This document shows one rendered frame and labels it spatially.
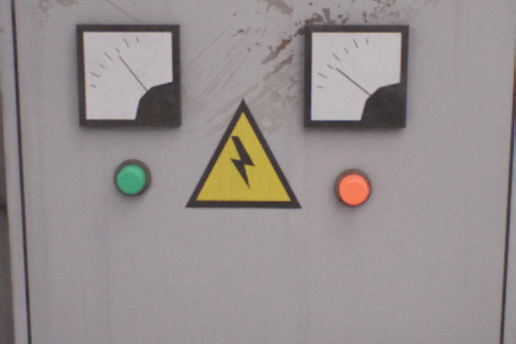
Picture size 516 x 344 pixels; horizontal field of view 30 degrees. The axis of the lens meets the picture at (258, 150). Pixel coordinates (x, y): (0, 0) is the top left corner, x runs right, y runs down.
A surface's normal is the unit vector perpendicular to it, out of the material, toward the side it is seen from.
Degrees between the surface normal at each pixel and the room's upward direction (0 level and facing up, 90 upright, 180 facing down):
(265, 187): 90
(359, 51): 90
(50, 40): 90
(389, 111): 90
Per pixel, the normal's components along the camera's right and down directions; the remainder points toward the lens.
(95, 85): -0.03, 0.20
